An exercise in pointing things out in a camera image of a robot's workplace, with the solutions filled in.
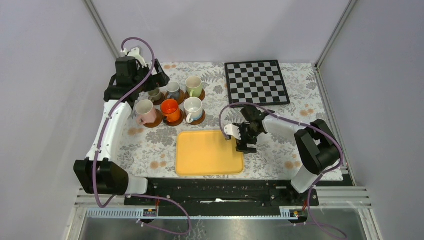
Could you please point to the brown wooden coaster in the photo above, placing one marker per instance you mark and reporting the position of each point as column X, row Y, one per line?
column 180, row 100
column 157, row 122
column 201, row 97
column 200, row 120
column 177, row 122

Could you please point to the small grey cup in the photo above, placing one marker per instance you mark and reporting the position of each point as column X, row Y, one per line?
column 155, row 95

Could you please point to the pink mug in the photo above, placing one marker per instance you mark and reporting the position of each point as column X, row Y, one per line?
column 146, row 112

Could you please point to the floral tablecloth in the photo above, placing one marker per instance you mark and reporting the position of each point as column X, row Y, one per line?
column 151, row 152

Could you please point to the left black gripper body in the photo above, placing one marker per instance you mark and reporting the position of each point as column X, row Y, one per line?
column 153, row 81

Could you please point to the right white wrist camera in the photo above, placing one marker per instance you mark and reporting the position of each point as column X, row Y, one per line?
column 232, row 131

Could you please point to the white mug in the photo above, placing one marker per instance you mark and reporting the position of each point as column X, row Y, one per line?
column 193, row 108

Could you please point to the yellow plastic tray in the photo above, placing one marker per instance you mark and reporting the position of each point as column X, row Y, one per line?
column 207, row 153

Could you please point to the green mug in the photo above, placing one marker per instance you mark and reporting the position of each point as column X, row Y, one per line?
column 194, row 87

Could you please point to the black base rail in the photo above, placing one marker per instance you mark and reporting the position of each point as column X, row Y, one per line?
column 219, row 197

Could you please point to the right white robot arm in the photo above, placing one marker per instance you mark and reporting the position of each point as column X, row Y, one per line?
column 316, row 144

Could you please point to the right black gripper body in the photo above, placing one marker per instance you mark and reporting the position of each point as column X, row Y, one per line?
column 248, row 135

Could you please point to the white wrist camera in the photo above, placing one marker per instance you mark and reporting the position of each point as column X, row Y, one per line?
column 136, row 53
column 232, row 131

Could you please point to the blue grey mug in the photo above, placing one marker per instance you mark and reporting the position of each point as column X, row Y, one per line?
column 173, row 90

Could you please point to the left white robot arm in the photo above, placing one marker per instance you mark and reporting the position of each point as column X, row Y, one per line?
column 98, row 173

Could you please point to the black white chessboard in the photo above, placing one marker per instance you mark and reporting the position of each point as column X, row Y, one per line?
column 258, row 82

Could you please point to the orange enamel mug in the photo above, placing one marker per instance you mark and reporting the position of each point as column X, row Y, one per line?
column 170, row 110

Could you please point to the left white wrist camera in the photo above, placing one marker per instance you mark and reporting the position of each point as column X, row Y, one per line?
column 136, row 53

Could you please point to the small dark brown coaster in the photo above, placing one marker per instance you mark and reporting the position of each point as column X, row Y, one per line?
column 161, row 100

